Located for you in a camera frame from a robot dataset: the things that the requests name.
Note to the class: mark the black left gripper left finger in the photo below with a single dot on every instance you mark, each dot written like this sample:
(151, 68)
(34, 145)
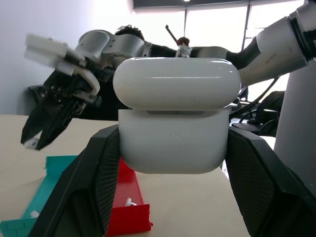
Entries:
(81, 187)

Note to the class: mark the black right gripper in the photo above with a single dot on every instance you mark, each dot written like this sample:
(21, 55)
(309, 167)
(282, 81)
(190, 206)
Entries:
(66, 91)

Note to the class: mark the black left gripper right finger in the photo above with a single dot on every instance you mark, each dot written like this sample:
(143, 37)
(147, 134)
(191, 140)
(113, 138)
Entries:
(266, 187)

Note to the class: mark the white charging case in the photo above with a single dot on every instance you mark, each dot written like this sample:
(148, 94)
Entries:
(172, 148)

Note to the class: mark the teal plastic tray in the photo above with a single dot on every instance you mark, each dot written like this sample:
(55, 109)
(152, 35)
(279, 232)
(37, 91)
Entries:
(49, 177)

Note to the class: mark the red plastic tray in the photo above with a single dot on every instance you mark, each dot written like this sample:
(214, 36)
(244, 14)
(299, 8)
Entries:
(126, 177)

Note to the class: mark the silver robot torso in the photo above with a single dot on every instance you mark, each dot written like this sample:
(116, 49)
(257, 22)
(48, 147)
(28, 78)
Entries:
(296, 111)

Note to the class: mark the black office chair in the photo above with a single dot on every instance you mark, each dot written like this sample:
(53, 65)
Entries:
(271, 103)

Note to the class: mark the person with dark hair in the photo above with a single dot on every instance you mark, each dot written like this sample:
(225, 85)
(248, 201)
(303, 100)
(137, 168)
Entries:
(130, 30)

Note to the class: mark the small brown topped object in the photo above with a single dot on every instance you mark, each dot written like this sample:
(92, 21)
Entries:
(184, 45)

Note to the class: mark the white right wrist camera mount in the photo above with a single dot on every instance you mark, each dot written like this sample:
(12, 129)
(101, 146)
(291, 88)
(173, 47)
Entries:
(47, 47)

